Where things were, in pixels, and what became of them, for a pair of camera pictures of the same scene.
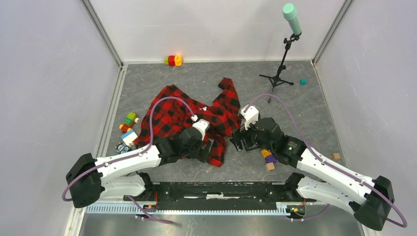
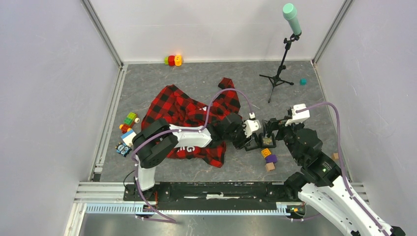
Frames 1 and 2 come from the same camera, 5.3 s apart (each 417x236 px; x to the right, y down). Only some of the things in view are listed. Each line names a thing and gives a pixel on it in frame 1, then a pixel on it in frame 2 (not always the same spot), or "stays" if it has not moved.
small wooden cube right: (336, 156) stays
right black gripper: (246, 133) → (273, 124)
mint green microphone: (289, 13) stays
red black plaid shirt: (170, 109) stays
